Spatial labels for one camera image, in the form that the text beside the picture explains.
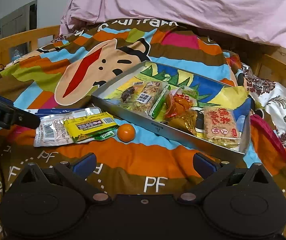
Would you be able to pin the pink bed sheet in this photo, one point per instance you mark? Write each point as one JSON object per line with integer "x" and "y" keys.
{"x": 195, "y": 7}

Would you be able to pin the wooden bed frame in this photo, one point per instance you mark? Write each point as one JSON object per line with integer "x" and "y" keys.
{"x": 20, "y": 38}

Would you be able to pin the clear packet of orange pieces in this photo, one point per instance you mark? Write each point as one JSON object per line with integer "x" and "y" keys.
{"x": 180, "y": 103}

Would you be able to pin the dark brown dried fruit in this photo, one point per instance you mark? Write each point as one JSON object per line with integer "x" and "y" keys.
{"x": 126, "y": 94}

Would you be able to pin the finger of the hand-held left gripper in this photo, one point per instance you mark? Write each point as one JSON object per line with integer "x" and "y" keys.
{"x": 28, "y": 121}

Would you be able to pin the white clear snack packet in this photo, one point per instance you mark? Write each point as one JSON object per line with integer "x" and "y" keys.
{"x": 51, "y": 130}

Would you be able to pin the floral satin quilt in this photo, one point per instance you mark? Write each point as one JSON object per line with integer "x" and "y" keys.
{"x": 280, "y": 100}

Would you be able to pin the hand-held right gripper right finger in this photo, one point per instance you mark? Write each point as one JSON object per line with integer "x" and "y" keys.
{"x": 203, "y": 164}

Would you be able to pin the clear nut bar packet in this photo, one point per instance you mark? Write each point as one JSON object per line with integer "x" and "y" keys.
{"x": 145, "y": 97}

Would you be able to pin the small black white packet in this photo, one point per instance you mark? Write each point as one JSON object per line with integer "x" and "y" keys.
{"x": 199, "y": 121}

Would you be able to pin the red label rice cracker packet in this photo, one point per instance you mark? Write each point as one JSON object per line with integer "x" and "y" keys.
{"x": 221, "y": 126}

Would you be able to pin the grey framed door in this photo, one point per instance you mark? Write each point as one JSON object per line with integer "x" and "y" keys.
{"x": 18, "y": 20}

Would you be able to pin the yellow foil snack packet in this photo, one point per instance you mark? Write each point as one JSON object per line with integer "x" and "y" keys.
{"x": 183, "y": 123}

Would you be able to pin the long green snack packet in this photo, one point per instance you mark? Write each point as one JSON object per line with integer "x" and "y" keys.
{"x": 159, "y": 102}

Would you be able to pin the striped cartoon printed blanket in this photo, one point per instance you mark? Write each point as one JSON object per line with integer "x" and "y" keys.
{"x": 138, "y": 155}

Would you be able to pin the small orange mandarin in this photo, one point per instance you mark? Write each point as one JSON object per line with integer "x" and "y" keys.
{"x": 126, "y": 133}

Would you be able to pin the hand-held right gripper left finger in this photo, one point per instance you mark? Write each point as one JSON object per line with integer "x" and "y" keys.
{"x": 85, "y": 165}

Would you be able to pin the magenta cloth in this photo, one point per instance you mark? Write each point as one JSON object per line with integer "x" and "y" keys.
{"x": 268, "y": 135}

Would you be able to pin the small green snack packet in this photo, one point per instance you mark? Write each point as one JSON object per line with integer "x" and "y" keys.
{"x": 105, "y": 136}

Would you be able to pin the colourful printed tray box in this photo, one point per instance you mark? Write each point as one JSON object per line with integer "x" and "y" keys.
{"x": 173, "y": 76}

